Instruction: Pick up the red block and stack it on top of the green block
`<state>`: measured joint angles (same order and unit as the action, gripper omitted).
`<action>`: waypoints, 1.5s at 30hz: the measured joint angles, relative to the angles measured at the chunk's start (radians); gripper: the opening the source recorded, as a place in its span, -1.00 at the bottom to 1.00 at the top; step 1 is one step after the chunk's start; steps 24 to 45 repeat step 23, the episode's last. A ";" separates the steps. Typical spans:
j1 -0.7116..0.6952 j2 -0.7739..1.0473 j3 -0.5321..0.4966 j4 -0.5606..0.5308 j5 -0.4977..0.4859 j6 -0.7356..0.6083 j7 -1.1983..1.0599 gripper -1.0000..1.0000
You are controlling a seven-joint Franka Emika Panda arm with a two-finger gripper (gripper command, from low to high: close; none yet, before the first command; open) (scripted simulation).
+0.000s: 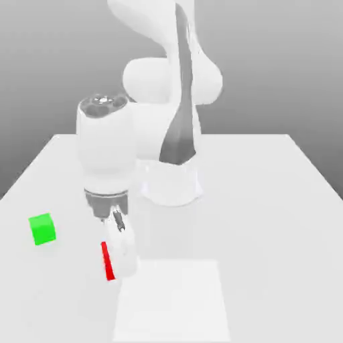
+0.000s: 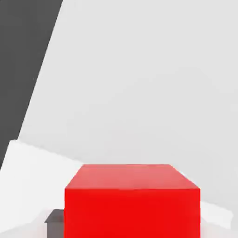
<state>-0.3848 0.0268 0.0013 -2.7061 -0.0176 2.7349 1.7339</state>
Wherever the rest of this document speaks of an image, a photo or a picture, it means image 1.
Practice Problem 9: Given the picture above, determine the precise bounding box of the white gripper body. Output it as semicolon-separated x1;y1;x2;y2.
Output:
103;216;139;278

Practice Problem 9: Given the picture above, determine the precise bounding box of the small red cube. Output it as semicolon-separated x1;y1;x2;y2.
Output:
100;241;117;281

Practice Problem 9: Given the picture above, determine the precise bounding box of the small green cube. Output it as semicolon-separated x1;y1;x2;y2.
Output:
28;212;58;247

